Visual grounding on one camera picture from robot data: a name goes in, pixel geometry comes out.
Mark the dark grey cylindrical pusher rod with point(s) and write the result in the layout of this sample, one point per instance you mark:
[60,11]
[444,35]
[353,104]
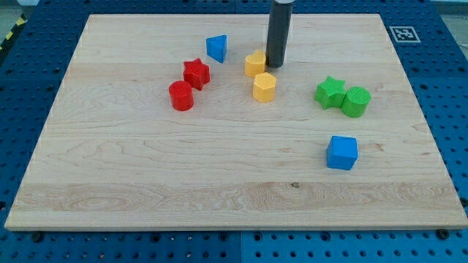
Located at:
[278,30]

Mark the green star block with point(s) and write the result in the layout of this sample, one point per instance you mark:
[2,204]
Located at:
[330,93]

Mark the red star block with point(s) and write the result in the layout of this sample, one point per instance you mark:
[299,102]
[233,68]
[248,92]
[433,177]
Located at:
[196,73]

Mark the wooden board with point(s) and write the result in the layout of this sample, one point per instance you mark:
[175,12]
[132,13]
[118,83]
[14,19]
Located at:
[114,155]

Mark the yellow heart block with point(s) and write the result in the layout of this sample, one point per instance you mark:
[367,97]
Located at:
[254,63]

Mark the blue triangle block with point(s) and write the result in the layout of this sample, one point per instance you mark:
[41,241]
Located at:
[216,47]

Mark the yellow hexagon block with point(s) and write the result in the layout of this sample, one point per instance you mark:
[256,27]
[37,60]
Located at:
[264,87]

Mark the green cylinder block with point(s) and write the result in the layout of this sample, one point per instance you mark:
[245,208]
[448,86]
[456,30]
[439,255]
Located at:
[355,102]

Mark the white fiducial marker tag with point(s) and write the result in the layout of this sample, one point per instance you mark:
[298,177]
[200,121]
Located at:
[404,34]

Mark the red cylinder block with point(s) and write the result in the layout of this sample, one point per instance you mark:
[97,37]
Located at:
[181,95]

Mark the blue cube block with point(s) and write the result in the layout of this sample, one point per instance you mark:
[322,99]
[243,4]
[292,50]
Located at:
[342,152]

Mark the black yellow hazard tape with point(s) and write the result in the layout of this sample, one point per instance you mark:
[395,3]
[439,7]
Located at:
[13,34]

